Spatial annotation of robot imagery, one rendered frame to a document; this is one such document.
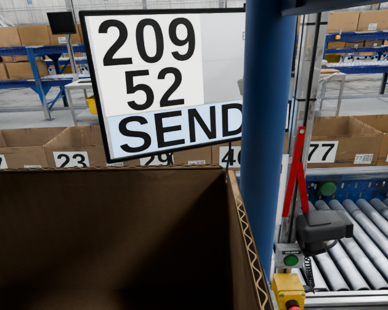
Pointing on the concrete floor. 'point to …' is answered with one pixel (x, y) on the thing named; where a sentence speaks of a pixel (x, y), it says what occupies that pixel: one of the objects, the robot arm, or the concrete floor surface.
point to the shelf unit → (270, 108)
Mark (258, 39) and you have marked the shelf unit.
